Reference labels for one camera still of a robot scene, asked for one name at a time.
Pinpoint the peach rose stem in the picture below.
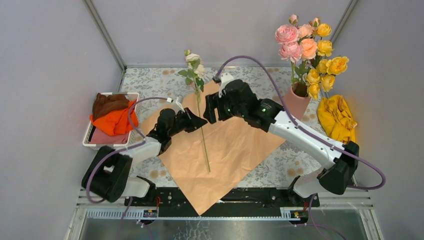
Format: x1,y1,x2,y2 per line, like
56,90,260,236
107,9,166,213
296,17,321,79

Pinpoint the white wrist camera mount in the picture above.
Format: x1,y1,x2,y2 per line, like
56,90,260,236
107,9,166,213
166,96,185,114
212,73,235,98

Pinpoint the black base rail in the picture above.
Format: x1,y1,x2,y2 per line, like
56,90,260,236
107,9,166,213
130,187,310,218

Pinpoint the pink rose stem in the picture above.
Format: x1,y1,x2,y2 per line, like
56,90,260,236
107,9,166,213
274,14,303,87

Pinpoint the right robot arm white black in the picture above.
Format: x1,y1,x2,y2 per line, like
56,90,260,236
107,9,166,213
203,79,359,206

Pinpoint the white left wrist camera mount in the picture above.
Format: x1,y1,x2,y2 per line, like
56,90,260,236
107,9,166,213
166,96,185,114

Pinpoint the white plastic basket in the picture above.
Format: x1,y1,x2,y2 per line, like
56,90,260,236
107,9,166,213
82,92,140,150

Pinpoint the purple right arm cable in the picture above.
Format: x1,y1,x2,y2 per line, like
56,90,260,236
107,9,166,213
212,55,387,240

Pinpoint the green peach wrapping paper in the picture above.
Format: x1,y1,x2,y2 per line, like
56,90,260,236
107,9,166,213
140,81,286,216

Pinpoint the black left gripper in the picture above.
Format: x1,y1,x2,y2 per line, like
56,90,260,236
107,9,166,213
168,107,208,138

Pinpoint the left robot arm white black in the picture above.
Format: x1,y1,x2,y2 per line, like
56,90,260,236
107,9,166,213
81,107,207,206

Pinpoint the orange cloth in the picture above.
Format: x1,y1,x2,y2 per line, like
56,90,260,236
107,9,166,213
89,100,139,136

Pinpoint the yellow rose stem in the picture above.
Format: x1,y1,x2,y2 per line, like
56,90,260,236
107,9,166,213
301,21,350,100

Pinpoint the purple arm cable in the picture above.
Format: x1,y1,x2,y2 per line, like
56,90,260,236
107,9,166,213
85,96,175,240
212,55,387,240

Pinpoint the floral patterned table mat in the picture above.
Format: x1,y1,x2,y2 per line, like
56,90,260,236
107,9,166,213
121,67,321,188

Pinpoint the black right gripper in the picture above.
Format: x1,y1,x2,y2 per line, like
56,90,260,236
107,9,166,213
202,91,246,125

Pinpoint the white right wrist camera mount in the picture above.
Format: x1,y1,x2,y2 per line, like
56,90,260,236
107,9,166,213
212,73,235,98

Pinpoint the brown cloth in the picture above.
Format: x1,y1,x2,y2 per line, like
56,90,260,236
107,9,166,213
92,93,130,121

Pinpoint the pink cloth in basket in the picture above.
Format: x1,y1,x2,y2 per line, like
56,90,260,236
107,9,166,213
88,128,129,144

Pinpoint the white rose stem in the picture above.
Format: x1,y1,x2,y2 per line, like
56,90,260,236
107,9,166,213
177,49,212,174

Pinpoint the pink cylindrical vase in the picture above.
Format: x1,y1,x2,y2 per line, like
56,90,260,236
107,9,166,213
283,86,311,120

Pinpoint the yellow cloth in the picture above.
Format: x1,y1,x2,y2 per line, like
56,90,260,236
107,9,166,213
317,95,358,144

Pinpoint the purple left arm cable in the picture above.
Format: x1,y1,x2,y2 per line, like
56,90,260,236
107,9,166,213
85,96,175,240

